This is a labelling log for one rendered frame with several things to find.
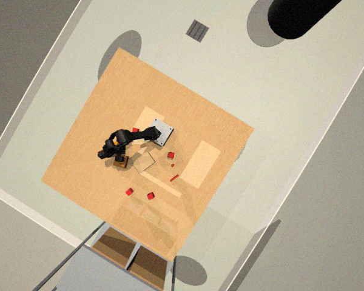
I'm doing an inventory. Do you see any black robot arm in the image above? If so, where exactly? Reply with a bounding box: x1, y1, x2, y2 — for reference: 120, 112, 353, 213
97, 126, 161, 159

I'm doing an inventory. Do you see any tan board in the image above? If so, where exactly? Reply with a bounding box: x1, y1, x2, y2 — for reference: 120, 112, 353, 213
133, 152, 155, 173

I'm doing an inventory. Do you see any brown square block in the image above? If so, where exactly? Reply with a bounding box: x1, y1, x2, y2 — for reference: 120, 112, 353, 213
113, 155, 129, 169

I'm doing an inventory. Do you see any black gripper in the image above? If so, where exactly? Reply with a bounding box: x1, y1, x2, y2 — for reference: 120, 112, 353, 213
115, 146, 125, 162

